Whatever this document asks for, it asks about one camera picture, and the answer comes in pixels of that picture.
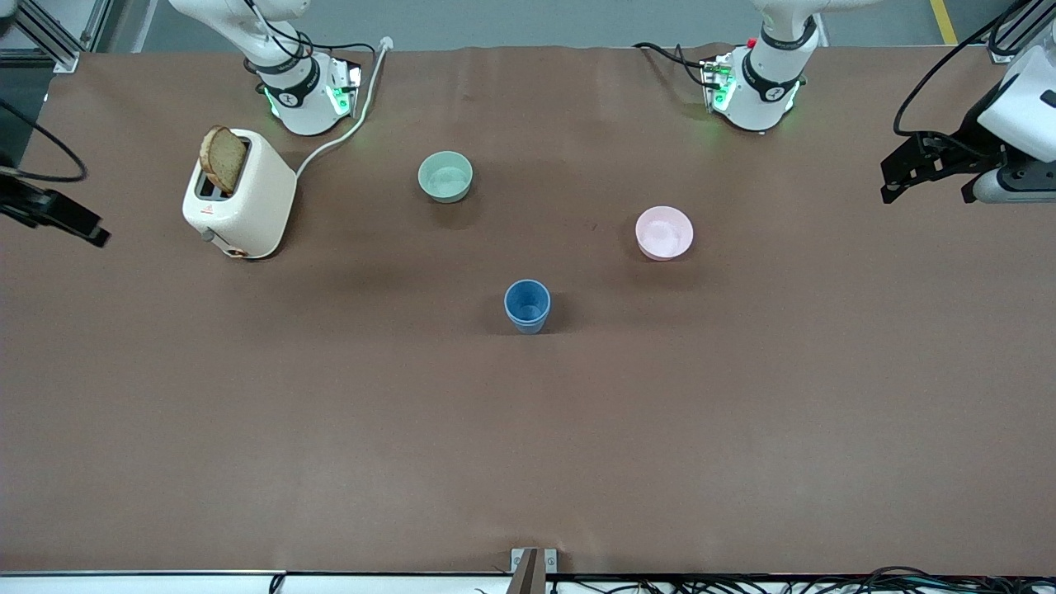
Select green-lit arm base board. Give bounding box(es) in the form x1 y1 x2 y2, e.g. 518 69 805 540
324 59 364 118
700 53 737 114

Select brown toast slice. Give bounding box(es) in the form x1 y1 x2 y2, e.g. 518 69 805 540
200 125 248 196

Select cream white toaster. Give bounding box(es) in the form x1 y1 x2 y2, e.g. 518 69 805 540
181 128 298 261

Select pink bowl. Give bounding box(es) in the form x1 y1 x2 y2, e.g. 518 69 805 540
634 205 695 262

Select white table edge panel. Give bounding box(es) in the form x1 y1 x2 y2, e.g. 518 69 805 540
0 571 512 594

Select green bowl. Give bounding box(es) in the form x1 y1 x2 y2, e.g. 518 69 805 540
417 150 474 204

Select aluminium frame profile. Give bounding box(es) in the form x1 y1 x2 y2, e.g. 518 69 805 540
0 0 114 73
986 0 1056 64

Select black left arm base cable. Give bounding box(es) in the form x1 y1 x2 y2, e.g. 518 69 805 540
633 41 720 90

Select black arm base cable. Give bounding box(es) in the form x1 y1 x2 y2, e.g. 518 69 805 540
244 0 377 83
633 41 720 90

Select white toaster power cable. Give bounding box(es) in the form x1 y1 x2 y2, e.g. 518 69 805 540
295 36 394 179

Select black right arm base cable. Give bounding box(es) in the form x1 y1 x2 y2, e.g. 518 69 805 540
244 0 377 83

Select black cable bundle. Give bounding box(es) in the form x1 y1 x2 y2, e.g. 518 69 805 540
544 565 1056 594

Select metal table edge bracket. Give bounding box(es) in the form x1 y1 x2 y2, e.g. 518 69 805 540
507 547 559 594

